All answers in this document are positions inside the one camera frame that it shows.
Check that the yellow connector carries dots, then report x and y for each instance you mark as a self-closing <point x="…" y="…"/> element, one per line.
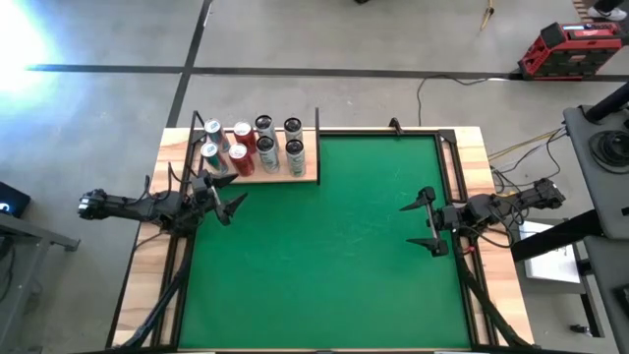
<point x="506" y="194"/>

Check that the black clamp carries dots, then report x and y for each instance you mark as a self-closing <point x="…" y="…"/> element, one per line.
<point x="394" y="125"/>

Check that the teal beverage can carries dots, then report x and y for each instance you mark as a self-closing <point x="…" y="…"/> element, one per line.
<point x="216" y="135"/>
<point x="214" y="159"/>

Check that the white can black lid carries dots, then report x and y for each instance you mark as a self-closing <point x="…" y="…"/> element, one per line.
<point x="266" y="127"/>

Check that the black device with blue light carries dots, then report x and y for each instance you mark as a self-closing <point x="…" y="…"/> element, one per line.
<point x="15" y="196"/>

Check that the black pole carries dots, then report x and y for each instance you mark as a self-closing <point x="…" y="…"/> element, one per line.
<point x="609" y="102"/>

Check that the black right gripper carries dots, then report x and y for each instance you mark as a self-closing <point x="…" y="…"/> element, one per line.
<point x="444" y="218"/>

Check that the white can blue print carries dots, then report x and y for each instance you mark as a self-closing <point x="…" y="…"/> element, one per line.
<point x="268" y="156"/>

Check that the red black tool box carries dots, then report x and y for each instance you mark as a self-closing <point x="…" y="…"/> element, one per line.
<point x="565" y="54"/>

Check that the black stand beam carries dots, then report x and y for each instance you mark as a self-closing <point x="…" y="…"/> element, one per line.
<point x="555" y="235"/>

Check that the small black object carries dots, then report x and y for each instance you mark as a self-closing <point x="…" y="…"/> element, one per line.
<point x="580" y="329"/>

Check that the person's foot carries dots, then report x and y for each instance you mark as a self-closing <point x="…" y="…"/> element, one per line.
<point x="607" y="13"/>

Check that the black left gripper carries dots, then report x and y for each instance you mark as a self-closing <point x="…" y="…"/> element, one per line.
<point x="201" y="196"/>

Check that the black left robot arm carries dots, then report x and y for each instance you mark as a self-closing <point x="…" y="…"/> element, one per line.
<point x="132" y="206"/>

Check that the red beverage can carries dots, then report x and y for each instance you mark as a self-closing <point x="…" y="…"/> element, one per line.
<point x="241" y="161"/>
<point x="244" y="134"/>

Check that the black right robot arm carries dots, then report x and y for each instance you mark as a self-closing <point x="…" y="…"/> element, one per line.
<point x="511" y="206"/>

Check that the green table mat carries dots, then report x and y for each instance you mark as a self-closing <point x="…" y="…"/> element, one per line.
<point x="319" y="270"/>

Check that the grey metal side table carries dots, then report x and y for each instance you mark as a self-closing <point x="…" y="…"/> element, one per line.
<point x="39" y="235"/>

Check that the white can yellow print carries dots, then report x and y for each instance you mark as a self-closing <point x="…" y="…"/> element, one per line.
<point x="296" y="159"/>
<point x="293" y="130"/>

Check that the yellow stick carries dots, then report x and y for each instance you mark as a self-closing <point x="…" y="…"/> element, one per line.
<point x="489" y="12"/>

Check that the grey metal desk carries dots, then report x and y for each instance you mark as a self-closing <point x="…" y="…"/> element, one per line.
<point x="580" y="162"/>

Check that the wooden shelf with black frame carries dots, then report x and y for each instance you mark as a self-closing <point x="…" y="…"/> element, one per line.
<point x="309" y="167"/>

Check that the white panel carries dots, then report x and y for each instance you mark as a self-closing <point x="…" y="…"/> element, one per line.
<point x="550" y="265"/>

